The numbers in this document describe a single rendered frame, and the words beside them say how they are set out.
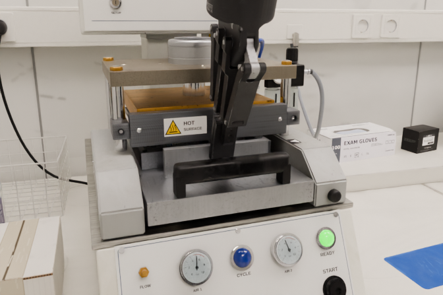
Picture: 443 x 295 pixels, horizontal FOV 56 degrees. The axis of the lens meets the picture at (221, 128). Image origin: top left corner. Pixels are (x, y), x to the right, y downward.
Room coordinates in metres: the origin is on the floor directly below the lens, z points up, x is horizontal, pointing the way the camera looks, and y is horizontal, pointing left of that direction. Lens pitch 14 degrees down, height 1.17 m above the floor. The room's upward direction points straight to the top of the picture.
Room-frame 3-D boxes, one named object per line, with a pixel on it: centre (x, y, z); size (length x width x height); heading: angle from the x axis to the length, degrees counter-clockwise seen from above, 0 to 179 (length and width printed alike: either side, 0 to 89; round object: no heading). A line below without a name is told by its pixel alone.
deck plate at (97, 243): (0.69, 0.06, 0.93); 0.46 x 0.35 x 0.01; 19
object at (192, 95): (0.66, 0.04, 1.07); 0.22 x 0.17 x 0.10; 109
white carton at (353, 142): (1.17, -0.38, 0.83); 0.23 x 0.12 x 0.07; 112
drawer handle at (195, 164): (0.48, -0.02, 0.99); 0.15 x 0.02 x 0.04; 109
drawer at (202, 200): (0.61, 0.03, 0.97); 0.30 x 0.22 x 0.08; 19
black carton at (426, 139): (1.21, -0.60, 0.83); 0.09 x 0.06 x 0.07; 117
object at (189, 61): (0.69, 0.04, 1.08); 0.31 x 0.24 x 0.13; 109
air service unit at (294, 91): (0.85, -0.12, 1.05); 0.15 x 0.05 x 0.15; 109
